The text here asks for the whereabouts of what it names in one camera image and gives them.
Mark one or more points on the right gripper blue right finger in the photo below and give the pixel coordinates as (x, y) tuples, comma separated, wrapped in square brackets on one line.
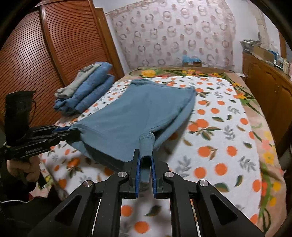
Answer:
[(153, 176)]

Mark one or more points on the floral pink blanket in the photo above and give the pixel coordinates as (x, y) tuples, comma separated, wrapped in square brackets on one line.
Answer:
[(272, 207)]

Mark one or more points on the orange print white bedsheet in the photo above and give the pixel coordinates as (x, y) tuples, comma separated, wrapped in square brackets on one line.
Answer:
[(216, 144)]

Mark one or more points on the brown cardboard box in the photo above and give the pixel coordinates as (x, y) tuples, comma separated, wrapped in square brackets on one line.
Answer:
[(263, 54)]

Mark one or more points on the stack of newspapers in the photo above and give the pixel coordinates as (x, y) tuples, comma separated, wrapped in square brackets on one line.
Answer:
[(248, 45)]

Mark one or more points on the teal blue knit pants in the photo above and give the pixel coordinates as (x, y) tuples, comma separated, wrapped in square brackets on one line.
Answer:
[(143, 117)]

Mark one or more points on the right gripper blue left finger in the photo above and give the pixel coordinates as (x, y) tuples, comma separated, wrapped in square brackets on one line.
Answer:
[(138, 173)]

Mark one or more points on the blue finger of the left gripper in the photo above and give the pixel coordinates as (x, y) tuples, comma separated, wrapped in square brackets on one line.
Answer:
[(61, 129)]

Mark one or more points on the circle pattern lace curtain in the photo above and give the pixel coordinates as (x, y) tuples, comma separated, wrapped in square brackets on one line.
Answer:
[(162, 33)]

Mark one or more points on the cardboard box with blue bag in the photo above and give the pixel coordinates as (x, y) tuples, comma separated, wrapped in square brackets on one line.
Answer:
[(191, 62)]

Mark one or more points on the left hand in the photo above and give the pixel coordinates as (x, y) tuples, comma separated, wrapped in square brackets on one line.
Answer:
[(30, 168)]

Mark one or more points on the wooden louvered wardrobe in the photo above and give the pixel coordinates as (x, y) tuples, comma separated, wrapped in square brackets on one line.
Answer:
[(52, 41)]

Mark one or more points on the folded grey garment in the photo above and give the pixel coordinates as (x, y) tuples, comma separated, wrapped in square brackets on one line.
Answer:
[(82, 75)]

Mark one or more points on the folded blue denim jeans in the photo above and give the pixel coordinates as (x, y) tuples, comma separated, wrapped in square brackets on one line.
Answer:
[(92, 89)]

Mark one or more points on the long wooden sideboard cabinet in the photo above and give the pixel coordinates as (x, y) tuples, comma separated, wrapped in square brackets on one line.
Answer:
[(272, 90)]

